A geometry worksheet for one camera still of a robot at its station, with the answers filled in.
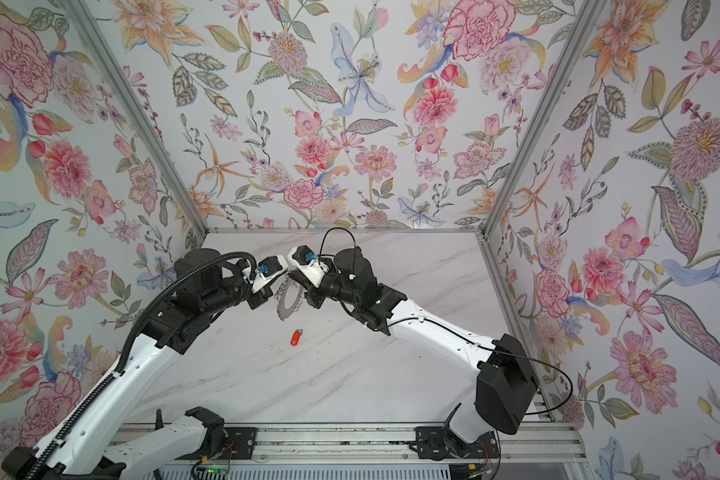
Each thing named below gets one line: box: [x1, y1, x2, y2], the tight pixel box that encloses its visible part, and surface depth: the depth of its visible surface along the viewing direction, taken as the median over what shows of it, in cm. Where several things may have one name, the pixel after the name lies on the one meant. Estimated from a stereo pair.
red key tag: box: [290, 328, 303, 347], surface depth 95 cm
